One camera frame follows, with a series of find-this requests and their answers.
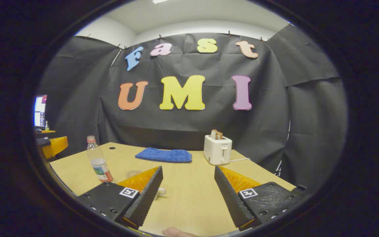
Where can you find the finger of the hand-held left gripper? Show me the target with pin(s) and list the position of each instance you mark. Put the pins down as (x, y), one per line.
(56, 145)
(48, 131)

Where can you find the ceiling light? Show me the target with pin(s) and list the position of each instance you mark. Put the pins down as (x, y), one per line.
(160, 1)

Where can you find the metal stand legs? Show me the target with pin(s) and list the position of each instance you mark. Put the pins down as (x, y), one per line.
(279, 169)

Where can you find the black bracket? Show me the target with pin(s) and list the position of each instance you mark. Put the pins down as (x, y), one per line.
(299, 188)

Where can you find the clear plastic water bottle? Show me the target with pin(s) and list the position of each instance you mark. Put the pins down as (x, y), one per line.
(99, 161)

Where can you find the white toaster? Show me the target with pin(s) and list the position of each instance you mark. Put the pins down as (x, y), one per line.
(215, 149)

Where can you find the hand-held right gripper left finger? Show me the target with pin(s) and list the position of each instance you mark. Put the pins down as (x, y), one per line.
(146, 197)

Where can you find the computer monitor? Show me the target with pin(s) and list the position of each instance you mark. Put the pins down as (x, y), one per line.
(39, 108)

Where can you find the blue folded towel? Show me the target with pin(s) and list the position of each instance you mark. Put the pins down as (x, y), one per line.
(163, 154)

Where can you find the green labelled bottle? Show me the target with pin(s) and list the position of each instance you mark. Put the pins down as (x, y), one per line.
(47, 126)

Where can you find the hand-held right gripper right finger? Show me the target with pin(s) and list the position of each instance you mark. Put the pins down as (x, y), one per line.
(230, 197)

